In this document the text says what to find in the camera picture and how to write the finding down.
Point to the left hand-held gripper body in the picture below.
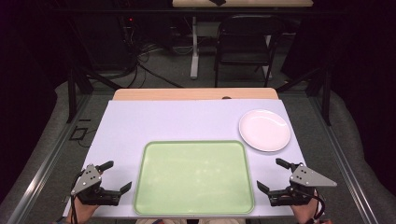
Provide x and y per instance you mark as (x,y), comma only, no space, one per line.
(88,182)

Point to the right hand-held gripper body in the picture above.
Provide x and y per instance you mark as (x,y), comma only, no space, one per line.
(306,179)

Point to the person's left hand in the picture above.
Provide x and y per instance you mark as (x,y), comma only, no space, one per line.
(80,213)

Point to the person's right hand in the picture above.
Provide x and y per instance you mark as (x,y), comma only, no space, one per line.
(306,213)

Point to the white round plate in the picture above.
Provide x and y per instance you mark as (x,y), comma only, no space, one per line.
(264,130)

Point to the light green tray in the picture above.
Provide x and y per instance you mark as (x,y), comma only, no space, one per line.
(194,179)

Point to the white desk leg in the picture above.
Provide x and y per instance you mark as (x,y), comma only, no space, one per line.
(194,62)

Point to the black folding chair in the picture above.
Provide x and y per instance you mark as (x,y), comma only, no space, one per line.
(249,29)

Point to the aluminium floor rail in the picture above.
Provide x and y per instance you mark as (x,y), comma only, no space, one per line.
(345,161)
(46,160)

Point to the black metal frame stand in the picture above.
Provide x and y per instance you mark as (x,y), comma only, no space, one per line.
(72,93)
(326,93)

